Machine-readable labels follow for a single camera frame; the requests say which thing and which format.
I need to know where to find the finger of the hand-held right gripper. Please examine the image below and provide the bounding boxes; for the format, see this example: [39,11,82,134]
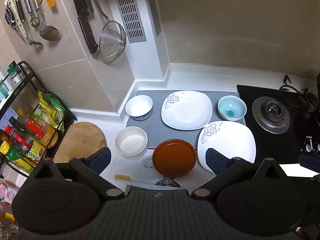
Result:
[299,154,320,167]

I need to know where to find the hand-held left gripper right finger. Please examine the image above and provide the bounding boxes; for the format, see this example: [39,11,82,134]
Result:
[191,147,288,201]

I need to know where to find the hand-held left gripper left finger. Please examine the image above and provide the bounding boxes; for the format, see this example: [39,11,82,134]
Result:
[32,146,125,201]

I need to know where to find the white square floral plate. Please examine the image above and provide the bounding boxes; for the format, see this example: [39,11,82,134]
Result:
[161,90,213,130]
[197,121,257,172]

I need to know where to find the brown round plate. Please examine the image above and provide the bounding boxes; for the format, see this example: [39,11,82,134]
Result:
[152,139,197,178]

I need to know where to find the white bowl with blue rim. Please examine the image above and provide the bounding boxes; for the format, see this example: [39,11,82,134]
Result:
[125,95,153,121]

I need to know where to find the round wooden cutting board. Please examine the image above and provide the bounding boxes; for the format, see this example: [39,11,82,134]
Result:
[53,122,107,164]

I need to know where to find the white printed mat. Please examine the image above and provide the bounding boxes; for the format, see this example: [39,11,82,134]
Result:
[107,148,208,189]

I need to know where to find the plain white bowl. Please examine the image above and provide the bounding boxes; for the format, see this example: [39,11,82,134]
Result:
[115,126,148,157]

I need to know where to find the black glass cooktop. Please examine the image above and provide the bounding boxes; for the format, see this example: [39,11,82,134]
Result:
[236,84,320,165]

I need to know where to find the blue spiral bowl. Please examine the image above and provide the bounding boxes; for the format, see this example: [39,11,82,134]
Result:
[217,95,247,122]

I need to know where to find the metal gas burner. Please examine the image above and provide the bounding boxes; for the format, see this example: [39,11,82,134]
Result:
[252,96,291,134]

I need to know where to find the grey mat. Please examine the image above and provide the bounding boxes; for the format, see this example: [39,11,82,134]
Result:
[126,90,247,148]

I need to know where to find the yellow box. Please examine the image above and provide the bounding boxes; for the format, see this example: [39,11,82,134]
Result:
[27,140,49,162]

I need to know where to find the black pan support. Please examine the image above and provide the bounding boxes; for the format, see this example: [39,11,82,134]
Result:
[279,74,320,120]

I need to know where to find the green and yellow packet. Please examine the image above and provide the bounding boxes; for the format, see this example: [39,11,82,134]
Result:
[37,91,68,132]

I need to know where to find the dark bottle with red cap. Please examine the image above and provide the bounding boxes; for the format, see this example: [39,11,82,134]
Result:
[5,125,32,150]

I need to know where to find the green bottle with yellow cap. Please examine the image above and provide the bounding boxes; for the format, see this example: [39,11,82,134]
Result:
[0,141,35,174]

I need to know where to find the pink box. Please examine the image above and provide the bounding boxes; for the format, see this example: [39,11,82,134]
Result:
[0,182,19,204]

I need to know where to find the spice jar with green cap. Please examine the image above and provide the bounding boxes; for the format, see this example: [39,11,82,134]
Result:
[7,64,25,85]

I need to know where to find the metal ladle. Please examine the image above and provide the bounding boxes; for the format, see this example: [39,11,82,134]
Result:
[28,0,62,41]

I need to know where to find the metal vent grille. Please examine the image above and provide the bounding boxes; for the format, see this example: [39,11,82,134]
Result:
[110,0,147,44]

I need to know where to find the metal slotted utensil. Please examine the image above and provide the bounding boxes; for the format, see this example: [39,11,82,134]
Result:
[21,0,43,47]

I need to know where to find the oil bottle with red handle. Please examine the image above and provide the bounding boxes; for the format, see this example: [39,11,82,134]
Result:
[25,109,59,148]

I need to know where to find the black wire rack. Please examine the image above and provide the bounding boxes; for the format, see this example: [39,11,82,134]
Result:
[0,60,78,170]

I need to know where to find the metal wire strainer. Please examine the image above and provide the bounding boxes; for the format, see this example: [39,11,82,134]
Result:
[99,21,127,63]

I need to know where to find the cleaver with dark handle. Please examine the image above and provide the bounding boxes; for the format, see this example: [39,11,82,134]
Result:
[68,0,99,54]

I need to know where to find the black handled peeler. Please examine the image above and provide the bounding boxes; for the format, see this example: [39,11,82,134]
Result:
[15,0,27,38]

